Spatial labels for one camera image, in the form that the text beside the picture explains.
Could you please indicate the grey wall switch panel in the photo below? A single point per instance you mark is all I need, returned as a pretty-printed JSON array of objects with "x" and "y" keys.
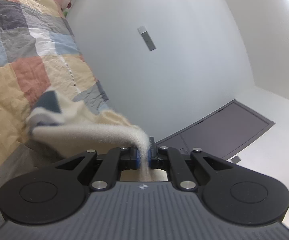
[{"x": 146, "y": 37}]

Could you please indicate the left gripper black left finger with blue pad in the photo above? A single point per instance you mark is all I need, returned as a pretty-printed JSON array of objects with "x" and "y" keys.
[{"x": 56, "y": 192}]

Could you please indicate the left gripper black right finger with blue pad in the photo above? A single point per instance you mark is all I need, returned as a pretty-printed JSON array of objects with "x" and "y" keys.
[{"x": 233, "y": 193}]

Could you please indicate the cream fleece garment striped trim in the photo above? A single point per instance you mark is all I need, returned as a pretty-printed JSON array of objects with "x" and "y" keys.
[{"x": 69, "y": 127}]

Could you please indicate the patchwork plaid bed cover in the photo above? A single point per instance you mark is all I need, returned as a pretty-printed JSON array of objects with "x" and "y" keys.
[{"x": 37, "y": 51}]

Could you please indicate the grey door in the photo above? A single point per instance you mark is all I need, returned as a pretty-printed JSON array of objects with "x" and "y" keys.
[{"x": 223, "y": 133}]

